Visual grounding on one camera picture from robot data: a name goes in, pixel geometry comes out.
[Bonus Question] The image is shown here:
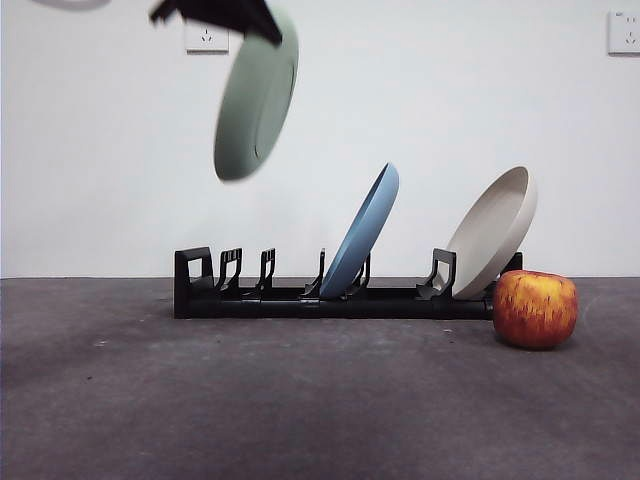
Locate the green plate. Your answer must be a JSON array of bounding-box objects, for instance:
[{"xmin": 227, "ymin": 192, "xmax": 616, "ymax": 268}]
[{"xmin": 213, "ymin": 7, "xmax": 300, "ymax": 184}]

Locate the red yellow apple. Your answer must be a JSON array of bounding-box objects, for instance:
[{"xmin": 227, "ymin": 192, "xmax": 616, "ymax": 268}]
[{"xmin": 492, "ymin": 269, "xmax": 580, "ymax": 351}]

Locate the blue plate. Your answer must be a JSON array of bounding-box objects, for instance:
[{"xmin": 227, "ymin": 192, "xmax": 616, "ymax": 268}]
[{"xmin": 319, "ymin": 161, "xmax": 401, "ymax": 299}]

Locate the black plate rack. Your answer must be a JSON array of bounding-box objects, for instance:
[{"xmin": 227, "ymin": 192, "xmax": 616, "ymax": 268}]
[{"xmin": 173, "ymin": 245, "xmax": 524, "ymax": 321}]

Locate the cream plate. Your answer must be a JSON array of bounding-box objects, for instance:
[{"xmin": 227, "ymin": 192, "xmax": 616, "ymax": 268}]
[{"xmin": 443, "ymin": 165, "xmax": 540, "ymax": 302}]

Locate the white wall socket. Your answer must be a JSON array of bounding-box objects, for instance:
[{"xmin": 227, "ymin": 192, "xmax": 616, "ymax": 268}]
[
  {"xmin": 185, "ymin": 22, "xmax": 230, "ymax": 55},
  {"xmin": 607, "ymin": 9, "xmax": 640, "ymax": 56}
]

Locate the left wrist grey camera box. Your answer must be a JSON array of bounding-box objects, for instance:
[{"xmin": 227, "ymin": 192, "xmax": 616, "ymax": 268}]
[{"xmin": 29, "ymin": 0, "xmax": 114, "ymax": 12}]

